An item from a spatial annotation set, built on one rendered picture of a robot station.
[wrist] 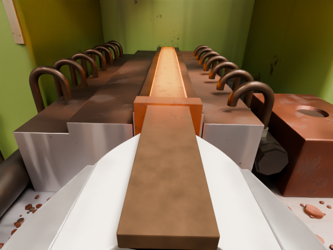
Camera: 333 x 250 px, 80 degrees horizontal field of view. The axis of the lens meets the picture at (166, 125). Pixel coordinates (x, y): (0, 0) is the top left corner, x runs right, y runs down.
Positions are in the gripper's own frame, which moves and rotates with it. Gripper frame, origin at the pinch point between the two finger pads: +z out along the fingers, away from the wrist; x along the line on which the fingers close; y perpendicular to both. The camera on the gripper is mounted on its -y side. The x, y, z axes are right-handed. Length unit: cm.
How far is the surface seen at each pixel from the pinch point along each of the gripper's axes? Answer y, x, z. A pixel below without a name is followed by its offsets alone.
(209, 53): -1.3, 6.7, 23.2
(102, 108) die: 1.1, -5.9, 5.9
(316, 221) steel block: 8.6, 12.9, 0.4
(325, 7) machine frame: -8.2, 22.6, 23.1
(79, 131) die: 1.9, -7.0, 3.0
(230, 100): -0.2, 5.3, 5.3
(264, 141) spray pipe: 3.2, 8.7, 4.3
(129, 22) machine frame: -5, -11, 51
